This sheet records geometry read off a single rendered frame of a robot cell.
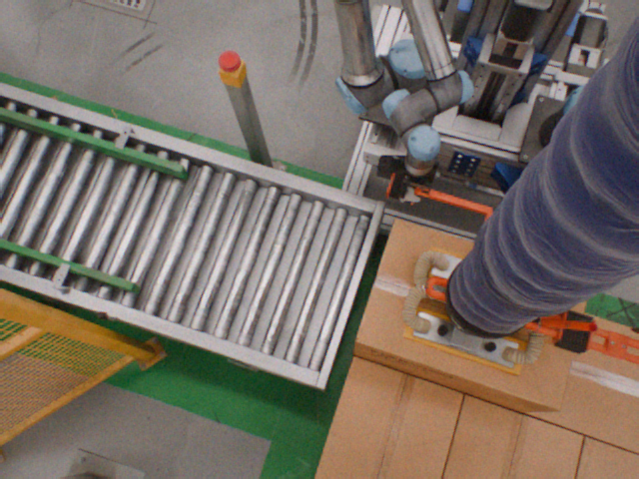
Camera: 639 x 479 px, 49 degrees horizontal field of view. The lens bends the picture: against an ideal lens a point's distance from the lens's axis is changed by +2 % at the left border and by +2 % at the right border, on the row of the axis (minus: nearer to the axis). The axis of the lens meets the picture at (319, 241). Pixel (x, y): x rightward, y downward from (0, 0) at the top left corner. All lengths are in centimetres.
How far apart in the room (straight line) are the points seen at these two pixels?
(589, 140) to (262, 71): 268
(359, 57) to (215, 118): 159
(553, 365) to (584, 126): 134
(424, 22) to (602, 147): 97
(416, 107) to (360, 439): 119
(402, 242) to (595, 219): 123
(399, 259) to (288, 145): 130
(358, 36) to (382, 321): 81
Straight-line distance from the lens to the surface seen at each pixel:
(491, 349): 201
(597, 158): 82
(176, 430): 303
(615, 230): 90
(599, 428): 255
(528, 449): 248
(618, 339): 201
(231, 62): 223
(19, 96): 291
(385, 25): 236
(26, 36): 379
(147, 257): 258
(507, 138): 224
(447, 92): 175
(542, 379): 209
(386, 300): 204
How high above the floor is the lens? 295
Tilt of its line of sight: 75 degrees down
